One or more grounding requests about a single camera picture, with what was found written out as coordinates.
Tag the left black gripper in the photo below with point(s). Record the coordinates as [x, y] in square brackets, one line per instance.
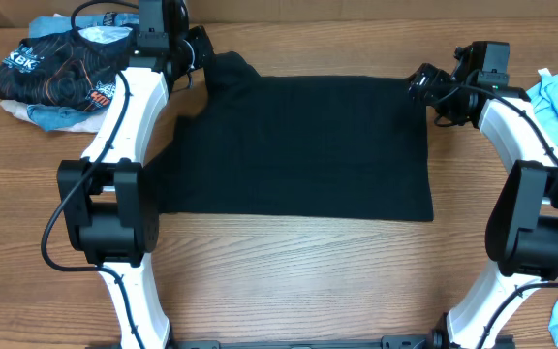
[204, 52]

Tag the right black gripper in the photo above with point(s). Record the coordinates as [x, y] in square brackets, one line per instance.
[428, 79]

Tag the black t-shirt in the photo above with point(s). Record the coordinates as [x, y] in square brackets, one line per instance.
[322, 146]

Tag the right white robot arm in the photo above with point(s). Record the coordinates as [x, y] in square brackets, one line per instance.
[521, 235]

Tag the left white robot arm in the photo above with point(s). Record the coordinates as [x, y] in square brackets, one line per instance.
[107, 200]

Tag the folded blue denim garment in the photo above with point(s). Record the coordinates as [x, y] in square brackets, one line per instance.
[100, 29]

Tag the black orange patterned shirt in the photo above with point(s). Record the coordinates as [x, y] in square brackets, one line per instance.
[73, 70]

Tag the folded cream white garment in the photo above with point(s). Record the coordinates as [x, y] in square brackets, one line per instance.
[22, 111]

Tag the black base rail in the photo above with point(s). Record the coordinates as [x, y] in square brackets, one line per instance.
[386, 342]

